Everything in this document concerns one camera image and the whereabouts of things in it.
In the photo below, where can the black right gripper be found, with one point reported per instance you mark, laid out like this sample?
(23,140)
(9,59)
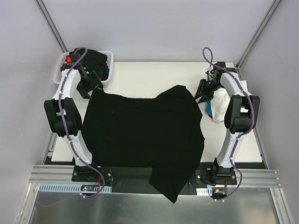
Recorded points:
(204,90)

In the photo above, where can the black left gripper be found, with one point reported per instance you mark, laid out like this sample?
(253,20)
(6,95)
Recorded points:
(91,84)

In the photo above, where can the white t shirt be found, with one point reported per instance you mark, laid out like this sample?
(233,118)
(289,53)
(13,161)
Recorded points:
(219,104)

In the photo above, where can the white plastic laundry basket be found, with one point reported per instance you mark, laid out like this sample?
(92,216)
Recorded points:
(62,58)

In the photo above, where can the black t shirt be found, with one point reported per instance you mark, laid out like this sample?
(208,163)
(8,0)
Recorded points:
(94,61)
(162,133)

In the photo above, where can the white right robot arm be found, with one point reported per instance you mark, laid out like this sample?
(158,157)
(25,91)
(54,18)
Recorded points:
(239,120)

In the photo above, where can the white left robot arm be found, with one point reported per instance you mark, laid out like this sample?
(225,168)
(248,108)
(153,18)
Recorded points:
(62,113)

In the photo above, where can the dark blue t shirt in basket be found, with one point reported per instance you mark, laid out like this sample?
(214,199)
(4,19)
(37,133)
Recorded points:
(105,74)

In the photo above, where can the black t shirt in basket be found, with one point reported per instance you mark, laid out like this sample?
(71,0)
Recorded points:
(94,61)

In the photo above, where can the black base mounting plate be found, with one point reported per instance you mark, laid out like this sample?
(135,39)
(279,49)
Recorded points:
(136,180)

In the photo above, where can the left aluminium frame post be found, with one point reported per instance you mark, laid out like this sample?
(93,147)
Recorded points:
(51,25)

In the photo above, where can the aluminium frame post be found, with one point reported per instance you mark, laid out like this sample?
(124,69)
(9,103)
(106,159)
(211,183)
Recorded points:
(261,27)
(51,25)

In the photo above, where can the right white cable duct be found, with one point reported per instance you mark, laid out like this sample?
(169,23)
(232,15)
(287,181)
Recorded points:
(204,191)

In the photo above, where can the white cable duct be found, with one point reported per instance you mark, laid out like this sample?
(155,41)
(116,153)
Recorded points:
(68,188)
(204,191)

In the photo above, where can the aluminium front rail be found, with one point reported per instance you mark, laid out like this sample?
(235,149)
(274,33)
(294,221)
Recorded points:
(259,178)

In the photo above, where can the right aluminium frame post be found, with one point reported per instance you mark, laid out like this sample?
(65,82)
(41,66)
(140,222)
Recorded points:
(261,27)

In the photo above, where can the left white cable duct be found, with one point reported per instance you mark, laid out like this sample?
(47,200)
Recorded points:
(68,188)

